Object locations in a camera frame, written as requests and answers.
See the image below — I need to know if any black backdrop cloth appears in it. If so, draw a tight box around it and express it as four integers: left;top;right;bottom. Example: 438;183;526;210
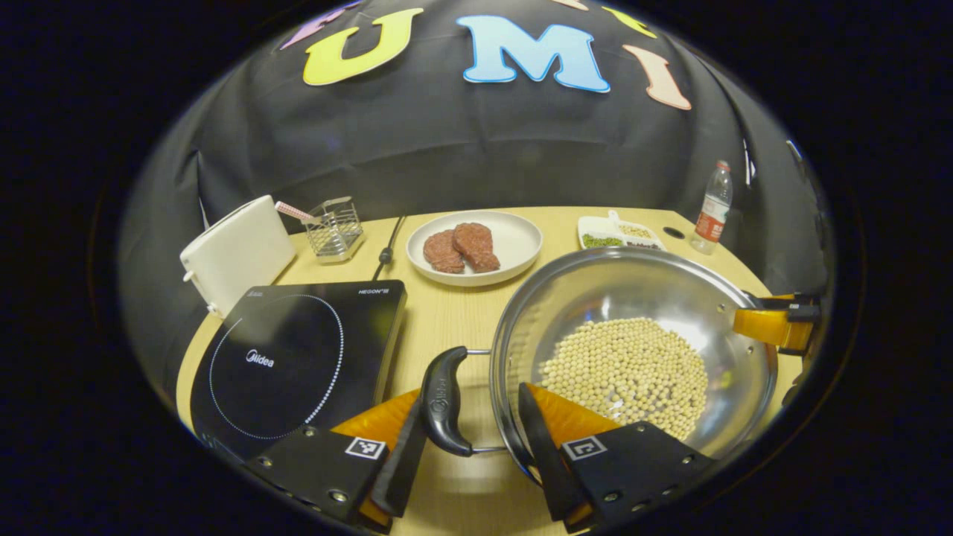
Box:
119;0;835;388

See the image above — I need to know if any pink utensil handle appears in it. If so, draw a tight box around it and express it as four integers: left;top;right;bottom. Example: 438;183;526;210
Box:
275;201;321;226

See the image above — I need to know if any black power cable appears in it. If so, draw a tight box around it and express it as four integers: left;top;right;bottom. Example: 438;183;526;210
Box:
371;216;407;282

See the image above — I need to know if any black induction cooktop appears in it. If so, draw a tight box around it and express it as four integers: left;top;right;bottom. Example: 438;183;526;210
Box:
190;279;408;462

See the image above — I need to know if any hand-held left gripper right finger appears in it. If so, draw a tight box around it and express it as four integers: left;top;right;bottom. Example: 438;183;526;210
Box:
517;382;719;533

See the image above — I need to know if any white toaster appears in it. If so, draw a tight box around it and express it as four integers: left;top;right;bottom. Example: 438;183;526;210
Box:
179;194;297;319

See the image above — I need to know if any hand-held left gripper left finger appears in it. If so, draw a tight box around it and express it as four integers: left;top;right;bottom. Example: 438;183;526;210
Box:
242;387;429;533

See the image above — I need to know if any wire mesh utensil holder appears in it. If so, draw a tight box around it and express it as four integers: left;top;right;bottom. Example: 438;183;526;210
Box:
302;197;365;263

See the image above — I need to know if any plastic bottle with red label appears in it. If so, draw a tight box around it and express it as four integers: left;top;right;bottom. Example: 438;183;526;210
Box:
690;160;734;255

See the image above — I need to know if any steel pot with black handles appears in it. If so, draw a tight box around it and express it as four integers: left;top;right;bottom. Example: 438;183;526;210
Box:
421;247;780;485

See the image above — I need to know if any white round plate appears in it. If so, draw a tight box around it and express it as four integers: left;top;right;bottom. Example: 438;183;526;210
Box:
406;210;544;288

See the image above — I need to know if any white divided dish of beans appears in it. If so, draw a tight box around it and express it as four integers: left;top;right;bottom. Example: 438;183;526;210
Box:
578;210;667;252

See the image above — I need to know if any pile of soybeans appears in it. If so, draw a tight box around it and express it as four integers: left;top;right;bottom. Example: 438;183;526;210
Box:
538;317;710;440

